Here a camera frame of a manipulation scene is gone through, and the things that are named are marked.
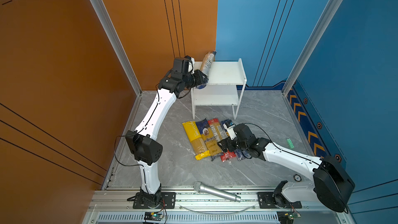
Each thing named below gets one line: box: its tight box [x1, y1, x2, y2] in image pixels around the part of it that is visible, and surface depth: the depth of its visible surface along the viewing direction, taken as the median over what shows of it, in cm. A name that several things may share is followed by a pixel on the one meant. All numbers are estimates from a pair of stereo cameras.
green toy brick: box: [286, 137, 295, 149], surface depth 93 cm
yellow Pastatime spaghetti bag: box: [182, 120, 211, 161], surface depth 93 cm
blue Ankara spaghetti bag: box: [195, 117, 223, 162], surface depth 93 cm
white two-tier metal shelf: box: [190, 58, 247, 120], surface depth 87 cm
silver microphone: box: [193, 181, 241, 203], surface depth 76 cm
